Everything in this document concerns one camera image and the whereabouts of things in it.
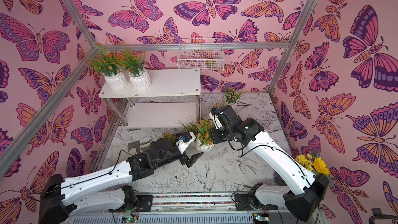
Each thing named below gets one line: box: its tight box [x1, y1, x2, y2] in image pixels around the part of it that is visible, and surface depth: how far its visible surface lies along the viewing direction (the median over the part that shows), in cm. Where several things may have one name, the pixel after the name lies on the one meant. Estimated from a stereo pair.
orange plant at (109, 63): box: [87, 43, 129, 91], surface depth 73 cm
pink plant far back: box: [224, 87, 244, 106], surface depth 102 cm
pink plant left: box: [178, 116, 198, 140], surface depth 87 cm
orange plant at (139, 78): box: [119, 47, 152, 91], surface depth 74 cm
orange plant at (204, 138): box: [195, 118, 215, 151], surface depth 65 cm
